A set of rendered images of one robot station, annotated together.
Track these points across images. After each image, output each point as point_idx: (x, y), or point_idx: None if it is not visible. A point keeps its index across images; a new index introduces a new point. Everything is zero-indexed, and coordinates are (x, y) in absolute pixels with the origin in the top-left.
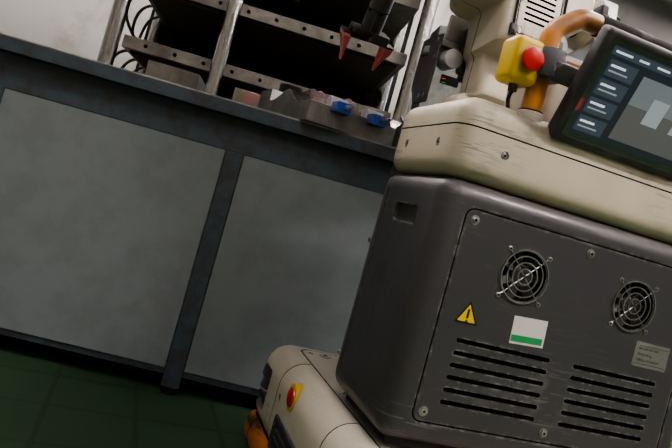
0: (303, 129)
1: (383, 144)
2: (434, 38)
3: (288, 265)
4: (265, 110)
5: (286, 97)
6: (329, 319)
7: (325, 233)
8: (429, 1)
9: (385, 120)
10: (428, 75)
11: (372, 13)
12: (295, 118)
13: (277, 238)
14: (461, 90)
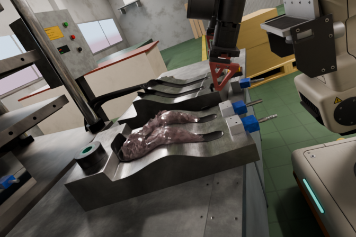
0: (245, 166)
1: (243, 116)
2: (316, 21)
3: (255, 230)
4: (242, 197)
5: (170, 163)
6: (259, 213)
7: (247, 191)
8: None
9: (258, 102)
10: (329, 52)
11: (238, 28)
12: (242, 169)
13: (251, 233)
14: (339, 47)
